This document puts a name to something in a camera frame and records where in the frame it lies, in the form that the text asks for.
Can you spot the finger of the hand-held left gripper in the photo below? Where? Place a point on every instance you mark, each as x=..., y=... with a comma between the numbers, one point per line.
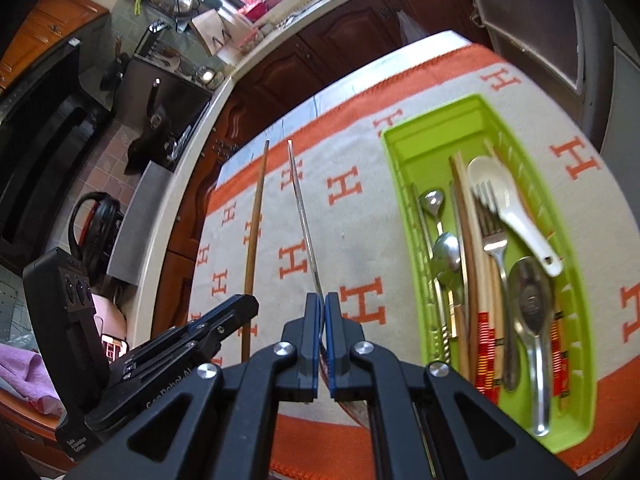
x=235, y=320
x=215, y=312

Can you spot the black stove guard panel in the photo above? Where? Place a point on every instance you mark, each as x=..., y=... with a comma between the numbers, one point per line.
x=180, y=95

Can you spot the orange wooden wall cabinet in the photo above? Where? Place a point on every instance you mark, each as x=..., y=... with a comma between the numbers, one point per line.
x=45, y=30

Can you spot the black pan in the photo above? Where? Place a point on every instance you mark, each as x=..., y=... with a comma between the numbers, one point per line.
x=111, y=77

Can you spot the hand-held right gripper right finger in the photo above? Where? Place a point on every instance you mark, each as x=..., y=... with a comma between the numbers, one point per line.
x=331, y=340

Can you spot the brown wooden chopstick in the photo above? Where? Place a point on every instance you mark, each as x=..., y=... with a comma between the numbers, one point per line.
x=462, y=260
x=256, y=240

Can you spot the orange and white printed blanket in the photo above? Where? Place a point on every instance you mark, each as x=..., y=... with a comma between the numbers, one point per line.
x=340, y=240

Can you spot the green plastic utensil tray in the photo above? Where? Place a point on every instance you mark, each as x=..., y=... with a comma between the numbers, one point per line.
x=435, y=140

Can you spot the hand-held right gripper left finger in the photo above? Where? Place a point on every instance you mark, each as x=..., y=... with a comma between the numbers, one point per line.
x=315, y=340

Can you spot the black range hood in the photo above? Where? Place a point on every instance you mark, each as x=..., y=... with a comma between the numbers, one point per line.
x=40, y=160

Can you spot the steel tablespoon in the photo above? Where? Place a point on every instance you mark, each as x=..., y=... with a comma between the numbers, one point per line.
x=446, y=255

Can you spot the white plastic bag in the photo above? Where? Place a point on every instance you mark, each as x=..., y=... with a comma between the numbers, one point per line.
x=410, y=27

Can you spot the red plastic basin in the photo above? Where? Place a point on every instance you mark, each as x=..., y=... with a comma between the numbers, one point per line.
x=255, y=10

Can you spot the beige cutting board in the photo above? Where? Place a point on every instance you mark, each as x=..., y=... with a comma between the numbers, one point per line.
x=215, y=30

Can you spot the grey refrigerator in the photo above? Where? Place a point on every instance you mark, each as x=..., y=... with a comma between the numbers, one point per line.
x=620, y=90

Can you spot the stainless steel panel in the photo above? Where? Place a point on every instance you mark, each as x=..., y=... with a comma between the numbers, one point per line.
x=135, y=230

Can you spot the pink cloth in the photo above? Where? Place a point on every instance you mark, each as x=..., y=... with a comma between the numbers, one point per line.
x=25, y=375

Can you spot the steel fork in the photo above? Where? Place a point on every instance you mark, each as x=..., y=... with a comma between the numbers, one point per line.
x=495, y=247

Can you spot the white ceramic soup spoon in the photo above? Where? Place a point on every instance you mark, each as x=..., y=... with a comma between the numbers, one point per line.
x=530, y=237

